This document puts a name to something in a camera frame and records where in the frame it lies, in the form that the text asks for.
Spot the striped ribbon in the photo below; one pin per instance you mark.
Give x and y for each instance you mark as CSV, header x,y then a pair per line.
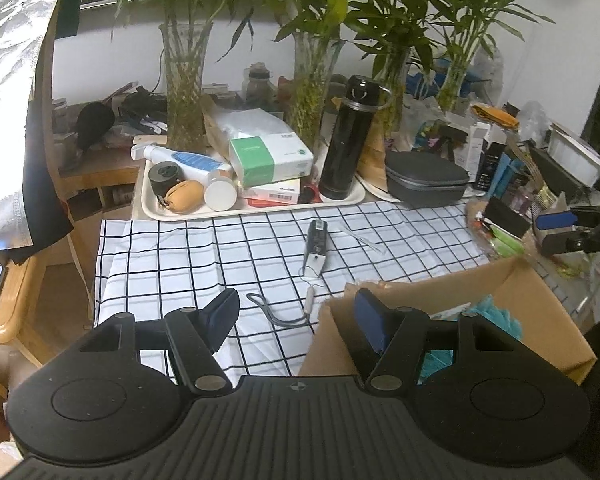
x,y
522,157

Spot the black electronics box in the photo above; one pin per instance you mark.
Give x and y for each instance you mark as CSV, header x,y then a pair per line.
x,y
555,170

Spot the brown paper bag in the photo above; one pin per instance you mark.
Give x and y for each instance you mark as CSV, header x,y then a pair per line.
x,y
212,125

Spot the tan soft pouch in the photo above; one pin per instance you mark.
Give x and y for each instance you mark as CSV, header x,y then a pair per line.
x,y
182,196

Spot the jar with white lid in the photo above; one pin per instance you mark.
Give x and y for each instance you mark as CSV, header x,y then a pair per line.
x,y
220,192

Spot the teal bath loofah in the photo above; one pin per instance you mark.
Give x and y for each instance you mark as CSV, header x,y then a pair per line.
x,y
500,316

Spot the black white checked tablecloth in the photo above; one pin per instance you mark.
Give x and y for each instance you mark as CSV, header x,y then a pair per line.
x,y
180,260

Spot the white round container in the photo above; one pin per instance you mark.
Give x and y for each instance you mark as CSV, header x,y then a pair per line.
x,y
577,155

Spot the black cloth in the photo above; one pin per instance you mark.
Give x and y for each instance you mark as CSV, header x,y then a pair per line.
x,y
45,210

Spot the white blue spray bottle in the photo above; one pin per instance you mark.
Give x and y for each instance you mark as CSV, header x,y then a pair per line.
x,y
195,160

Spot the red white flat box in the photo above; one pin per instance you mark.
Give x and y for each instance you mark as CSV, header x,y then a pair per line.
x,y
272,192

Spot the silver foil sheet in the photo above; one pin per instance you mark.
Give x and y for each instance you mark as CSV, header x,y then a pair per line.
x,y
10,85

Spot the wooden side table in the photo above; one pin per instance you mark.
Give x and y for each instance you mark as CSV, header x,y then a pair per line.
x,y
100,170

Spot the white carton box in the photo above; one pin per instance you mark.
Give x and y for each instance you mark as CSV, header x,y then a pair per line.
x,y
472,140

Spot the green white tissue box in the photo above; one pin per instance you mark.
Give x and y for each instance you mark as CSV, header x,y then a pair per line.
x,y
270,157

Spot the clear plastic strip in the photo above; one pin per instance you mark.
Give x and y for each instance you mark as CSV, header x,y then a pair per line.
x,y
362,241

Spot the black pouch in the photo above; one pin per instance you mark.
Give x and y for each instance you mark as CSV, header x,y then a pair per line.
x,y
507,217

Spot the dark glass jar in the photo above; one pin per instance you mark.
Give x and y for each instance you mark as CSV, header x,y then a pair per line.
x,y
259,85

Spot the wooden stool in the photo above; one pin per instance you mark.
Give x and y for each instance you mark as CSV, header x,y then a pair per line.
x,y
20,305

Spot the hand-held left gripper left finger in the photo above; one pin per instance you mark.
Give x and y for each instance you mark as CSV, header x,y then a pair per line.
x,y
222,317

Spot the blue bag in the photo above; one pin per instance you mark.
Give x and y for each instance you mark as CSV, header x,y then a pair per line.
x,y
425,80

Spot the green packets bundle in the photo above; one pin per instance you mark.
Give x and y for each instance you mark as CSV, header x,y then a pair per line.
x,y
505,242

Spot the cardboard box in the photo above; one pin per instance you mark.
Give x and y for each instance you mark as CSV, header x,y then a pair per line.
x,y
535,300

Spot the black mini tripod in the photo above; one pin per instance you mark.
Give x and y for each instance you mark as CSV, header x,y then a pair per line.
x,y
447,142

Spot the black carton box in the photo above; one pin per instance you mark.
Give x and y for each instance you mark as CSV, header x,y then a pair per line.
x,y
487,165

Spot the wooden chair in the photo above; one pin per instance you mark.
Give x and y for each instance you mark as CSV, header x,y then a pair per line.
x,y
47,85

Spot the white plastic bag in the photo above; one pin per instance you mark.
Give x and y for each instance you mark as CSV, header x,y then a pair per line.
x,y
245,125

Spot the clear plastic bag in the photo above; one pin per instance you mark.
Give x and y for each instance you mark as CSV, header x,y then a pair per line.
x,y
532,117

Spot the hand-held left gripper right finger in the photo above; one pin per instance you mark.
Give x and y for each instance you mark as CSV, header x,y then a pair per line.
x,y
372,322

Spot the grey zip case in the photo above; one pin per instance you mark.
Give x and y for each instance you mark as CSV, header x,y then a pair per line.
x,y
425,180

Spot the bamboo plant in glass vase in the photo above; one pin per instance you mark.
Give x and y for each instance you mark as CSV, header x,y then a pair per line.
x,y
392,90
185,90
455,85
312,90

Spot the yellow cloth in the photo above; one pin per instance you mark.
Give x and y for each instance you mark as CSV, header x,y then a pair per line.
x,y
497,116

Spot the black thermos bottle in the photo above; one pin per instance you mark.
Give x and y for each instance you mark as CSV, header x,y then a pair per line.
x,y
342,155

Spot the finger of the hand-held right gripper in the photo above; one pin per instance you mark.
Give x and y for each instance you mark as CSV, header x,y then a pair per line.
x,y
555,222
562,244

